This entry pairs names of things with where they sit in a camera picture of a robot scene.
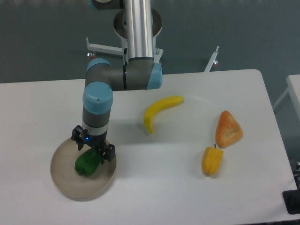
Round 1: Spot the white side table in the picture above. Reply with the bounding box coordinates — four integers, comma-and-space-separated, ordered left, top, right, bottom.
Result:
272, 74, 300, 117

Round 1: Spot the beige round plate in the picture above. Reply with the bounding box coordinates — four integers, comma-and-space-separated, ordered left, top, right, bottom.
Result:
50, 138, 117, 201

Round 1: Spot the yellow banana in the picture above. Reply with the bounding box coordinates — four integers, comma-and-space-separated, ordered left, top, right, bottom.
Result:
143, 95, 184, 134

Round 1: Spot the orange bread piece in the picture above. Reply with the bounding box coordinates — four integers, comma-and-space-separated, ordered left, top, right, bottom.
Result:
215, 111, 243, 149

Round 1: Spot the black device at table edge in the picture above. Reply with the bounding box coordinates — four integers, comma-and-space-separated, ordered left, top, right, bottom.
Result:
282, 190, 300, 215

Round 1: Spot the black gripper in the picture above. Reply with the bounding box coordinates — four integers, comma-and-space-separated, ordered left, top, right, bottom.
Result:
71, 125, 115, 164

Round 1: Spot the yellow bell pepper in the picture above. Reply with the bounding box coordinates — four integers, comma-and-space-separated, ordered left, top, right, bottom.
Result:
201, 145, 224, 175

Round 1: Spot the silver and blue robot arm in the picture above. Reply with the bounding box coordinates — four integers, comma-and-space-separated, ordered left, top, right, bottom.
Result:
71, 0, 162, 164

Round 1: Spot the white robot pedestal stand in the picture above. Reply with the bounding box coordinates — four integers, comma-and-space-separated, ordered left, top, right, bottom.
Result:
84, 8, 220, 73

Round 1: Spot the green bell pepper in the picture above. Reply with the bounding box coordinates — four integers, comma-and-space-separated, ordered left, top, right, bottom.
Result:
75, 148, 101, 176

